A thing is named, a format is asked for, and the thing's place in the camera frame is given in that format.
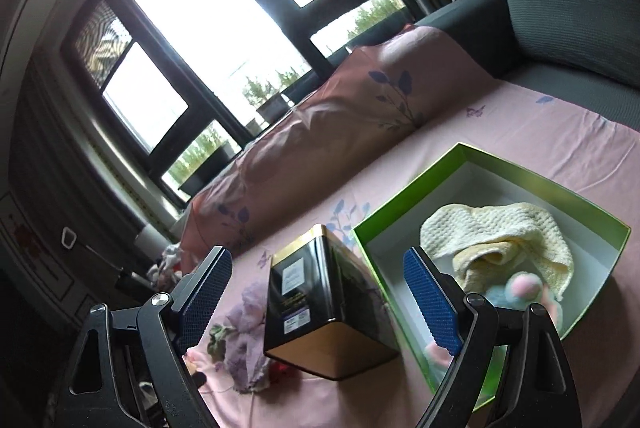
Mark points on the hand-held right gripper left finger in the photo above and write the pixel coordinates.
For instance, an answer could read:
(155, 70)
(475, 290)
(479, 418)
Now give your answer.
(207, 293)

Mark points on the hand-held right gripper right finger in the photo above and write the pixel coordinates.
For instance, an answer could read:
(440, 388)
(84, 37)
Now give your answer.
(430, 303)

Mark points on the green cardboard box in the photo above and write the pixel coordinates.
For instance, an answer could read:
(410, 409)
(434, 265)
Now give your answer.
(450, 188)

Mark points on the pile of clothes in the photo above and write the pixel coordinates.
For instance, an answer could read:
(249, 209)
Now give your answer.
(165, 268)

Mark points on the lavender mesh bath sponge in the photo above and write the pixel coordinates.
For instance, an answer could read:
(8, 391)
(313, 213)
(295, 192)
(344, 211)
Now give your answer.
(250, 338)

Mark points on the pastel plush toy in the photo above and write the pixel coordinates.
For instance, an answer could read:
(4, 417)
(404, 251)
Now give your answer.
(520, 290)

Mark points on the cream knitted cloth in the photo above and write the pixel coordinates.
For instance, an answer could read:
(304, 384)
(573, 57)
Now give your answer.
(500, 223)

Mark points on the black and gold tin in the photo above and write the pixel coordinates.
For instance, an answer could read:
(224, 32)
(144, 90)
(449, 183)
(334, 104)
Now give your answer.
(320, 308)

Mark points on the long dark planter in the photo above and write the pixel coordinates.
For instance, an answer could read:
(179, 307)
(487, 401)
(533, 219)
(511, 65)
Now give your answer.
(205, 173)

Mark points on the upright vacuum cleaner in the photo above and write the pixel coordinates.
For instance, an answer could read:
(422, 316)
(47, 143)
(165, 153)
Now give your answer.
(68, 238)

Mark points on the white panelled wardrobe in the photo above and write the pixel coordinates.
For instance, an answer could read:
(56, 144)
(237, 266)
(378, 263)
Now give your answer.
(35, 258)

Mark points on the pink floral bedsheet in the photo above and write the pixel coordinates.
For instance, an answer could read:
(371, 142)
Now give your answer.
(500, 127)

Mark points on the dark grey curtain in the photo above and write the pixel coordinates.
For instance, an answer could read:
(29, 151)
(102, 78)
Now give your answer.
(65, 157)

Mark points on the grey plant pot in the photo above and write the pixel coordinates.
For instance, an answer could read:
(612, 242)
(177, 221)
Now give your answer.
(275, 107)

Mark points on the pink floral pillow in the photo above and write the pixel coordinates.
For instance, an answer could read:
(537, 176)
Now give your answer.
(325, 132)

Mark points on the dark rectangular planter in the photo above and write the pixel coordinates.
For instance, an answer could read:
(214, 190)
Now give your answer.
(302, 87)

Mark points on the black framed window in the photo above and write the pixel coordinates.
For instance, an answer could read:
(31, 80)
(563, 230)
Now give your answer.
(200, 32)

